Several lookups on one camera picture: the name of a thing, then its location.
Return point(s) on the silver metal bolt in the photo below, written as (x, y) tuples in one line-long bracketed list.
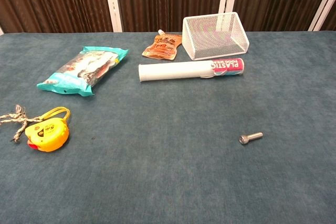
[(249, 138)]

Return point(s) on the plastic food wrap roll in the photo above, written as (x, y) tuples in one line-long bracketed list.
[(178, 70)]

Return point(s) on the orange spouted drink pouch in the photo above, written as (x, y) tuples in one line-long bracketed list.
[(162, 46)]

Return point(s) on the blue-green table cloth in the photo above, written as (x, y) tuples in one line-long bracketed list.
[(168, 155)]

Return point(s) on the teal snack bag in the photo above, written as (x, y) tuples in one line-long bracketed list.
[(84, 70)]

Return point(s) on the yellow tape measure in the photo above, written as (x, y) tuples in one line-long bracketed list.
[(48, 133)]

